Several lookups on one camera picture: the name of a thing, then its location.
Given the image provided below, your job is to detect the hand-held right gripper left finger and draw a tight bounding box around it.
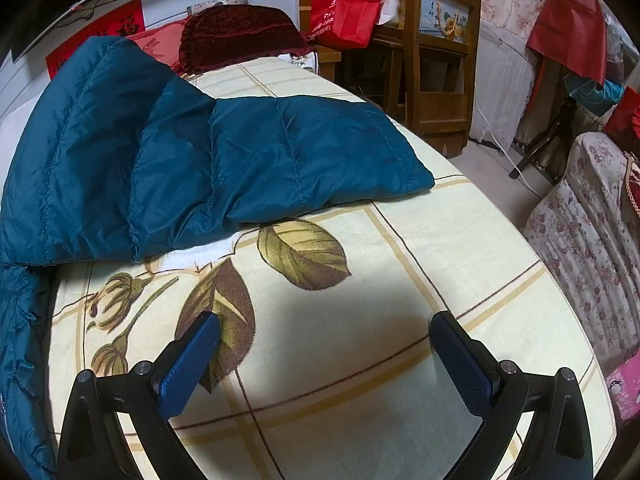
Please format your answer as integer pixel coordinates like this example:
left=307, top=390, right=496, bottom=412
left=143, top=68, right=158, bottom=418
left=56, top=311, right=223, bottom=480

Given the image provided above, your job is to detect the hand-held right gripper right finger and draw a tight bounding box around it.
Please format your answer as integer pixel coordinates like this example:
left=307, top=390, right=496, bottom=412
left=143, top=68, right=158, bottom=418
left=428, top=311, right=594, bottom=480

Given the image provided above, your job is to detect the teal down jacket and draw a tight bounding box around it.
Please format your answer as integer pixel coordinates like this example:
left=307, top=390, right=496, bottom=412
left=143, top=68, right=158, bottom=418
left=0, top=35, right=435, bottom=480

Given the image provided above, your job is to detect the cream floral bedsheet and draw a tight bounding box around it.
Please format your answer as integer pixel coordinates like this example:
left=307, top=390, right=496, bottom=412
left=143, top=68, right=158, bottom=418
left=42, top=55, right=618, bottom=480

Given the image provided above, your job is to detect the pink printed cloth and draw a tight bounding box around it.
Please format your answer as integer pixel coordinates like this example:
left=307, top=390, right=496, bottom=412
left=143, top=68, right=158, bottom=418
left=605, top=362, right=640, bottom=428

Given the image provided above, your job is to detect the floral covered armchair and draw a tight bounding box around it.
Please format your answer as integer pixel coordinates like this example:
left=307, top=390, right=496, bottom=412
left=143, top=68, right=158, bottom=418
left=522, top=132, right=640, bottom=376

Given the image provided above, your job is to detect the dark wooden stand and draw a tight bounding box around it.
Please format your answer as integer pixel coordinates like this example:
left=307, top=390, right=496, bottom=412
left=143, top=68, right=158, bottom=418
left=510, top=95, right=576, bottom=178

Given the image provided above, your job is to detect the wooden chair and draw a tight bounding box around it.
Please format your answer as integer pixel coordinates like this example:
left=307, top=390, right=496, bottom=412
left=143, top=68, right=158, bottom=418
left=345, top=0, right=483, bottom=158

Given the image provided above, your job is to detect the white pillow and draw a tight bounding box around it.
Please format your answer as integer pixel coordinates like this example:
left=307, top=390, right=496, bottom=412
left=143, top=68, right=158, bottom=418
left=0, top=87, right=48, bottom=186

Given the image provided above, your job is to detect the blue printed cloth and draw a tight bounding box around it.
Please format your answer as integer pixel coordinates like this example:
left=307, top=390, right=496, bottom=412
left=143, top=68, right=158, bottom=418
left=565, top=72, right=626, bottom=111

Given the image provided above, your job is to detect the red fringed cushion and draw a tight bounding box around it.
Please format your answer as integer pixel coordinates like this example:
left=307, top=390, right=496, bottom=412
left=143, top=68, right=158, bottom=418
left=125, top=16, right=193, bottom=68

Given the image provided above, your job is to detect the dark red velvet pillow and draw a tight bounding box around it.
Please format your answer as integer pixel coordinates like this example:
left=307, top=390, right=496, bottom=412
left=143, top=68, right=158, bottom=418
left=178, top=5, right=317, bottom=75

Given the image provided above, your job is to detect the red hanging cloth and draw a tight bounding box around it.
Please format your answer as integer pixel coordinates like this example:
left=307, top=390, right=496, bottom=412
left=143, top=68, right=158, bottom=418
left=526, top=0, right=613, bottom=85

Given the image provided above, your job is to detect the red shopping bag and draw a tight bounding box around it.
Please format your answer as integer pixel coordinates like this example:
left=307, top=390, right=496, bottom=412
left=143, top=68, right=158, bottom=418
left=310, top=0, right=386, bottom=51

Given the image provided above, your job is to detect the white cable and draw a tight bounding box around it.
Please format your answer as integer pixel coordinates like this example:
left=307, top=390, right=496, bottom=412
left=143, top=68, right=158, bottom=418
left=472, top=95, right=558, bottom=186

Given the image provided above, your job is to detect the red wall poster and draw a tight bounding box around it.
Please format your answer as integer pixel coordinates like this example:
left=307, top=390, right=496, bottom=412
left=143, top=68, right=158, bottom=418
left=45, top=0, right=147, bottom=80

